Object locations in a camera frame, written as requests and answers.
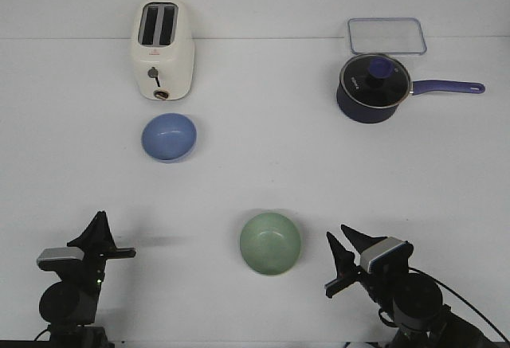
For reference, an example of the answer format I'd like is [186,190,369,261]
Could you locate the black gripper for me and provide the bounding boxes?
[66,211,136,288]
[324,225,386,305]

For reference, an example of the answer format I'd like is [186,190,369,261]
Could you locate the green bowl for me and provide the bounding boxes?
[239,212,302,276]

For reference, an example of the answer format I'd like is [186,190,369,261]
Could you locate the blue bowl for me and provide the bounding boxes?
[140,113,198,163]

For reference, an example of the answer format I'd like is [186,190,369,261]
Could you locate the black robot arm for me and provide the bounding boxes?
[37,210,136,347]
[324,225,509,347]

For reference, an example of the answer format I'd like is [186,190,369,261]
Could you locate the dark blue saucepan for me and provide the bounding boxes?
[336,53,485,123]

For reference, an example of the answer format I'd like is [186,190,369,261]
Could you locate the glass pot lid blue knob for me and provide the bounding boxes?
[339,53,411,108]

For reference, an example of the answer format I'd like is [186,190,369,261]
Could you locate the white toaster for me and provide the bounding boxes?
[130,0,195,101]

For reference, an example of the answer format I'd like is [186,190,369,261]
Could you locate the clear container blue rim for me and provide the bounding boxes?
[347,18,427,56]

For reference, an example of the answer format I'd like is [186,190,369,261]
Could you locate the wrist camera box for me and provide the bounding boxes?
[360,237,414,274]
[36,247,84,272]

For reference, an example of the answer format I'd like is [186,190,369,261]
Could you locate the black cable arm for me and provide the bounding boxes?
[408,267,510,343]

